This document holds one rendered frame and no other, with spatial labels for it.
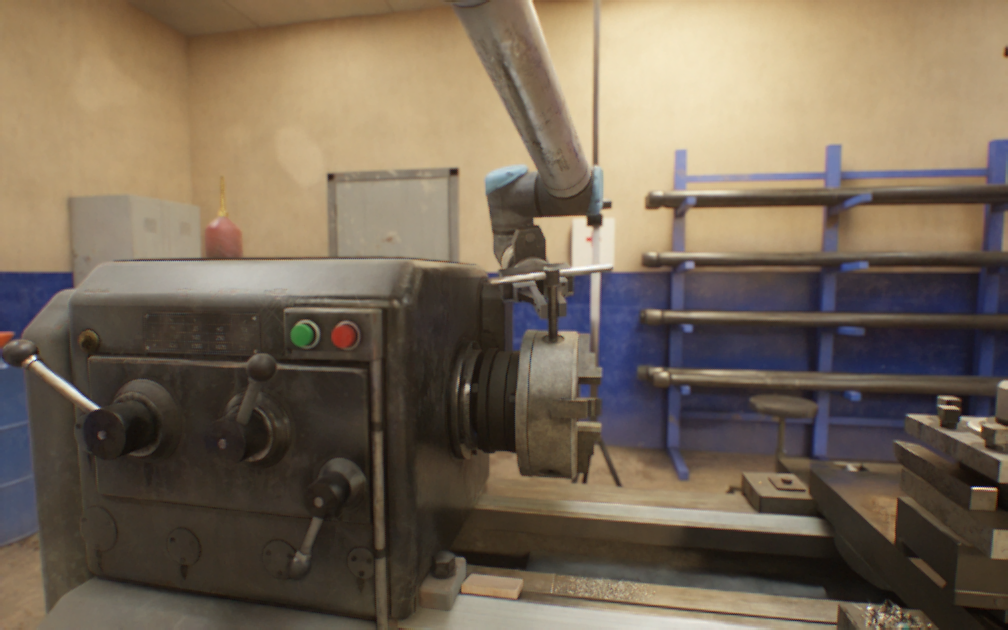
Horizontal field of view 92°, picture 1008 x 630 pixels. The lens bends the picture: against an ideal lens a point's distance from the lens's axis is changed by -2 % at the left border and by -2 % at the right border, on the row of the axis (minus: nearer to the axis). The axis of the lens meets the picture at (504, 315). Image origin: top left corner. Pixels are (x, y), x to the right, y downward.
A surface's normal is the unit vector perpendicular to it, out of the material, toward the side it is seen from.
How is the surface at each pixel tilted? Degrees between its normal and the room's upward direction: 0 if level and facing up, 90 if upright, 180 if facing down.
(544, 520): 90
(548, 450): 111
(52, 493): 90
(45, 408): 90
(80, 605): 32
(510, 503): 48
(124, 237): 90
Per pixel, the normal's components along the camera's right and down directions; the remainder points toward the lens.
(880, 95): -0.18, 0.07
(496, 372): -0.13, -0.66
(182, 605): 0.00, -1.00
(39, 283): 0.98, 0.01
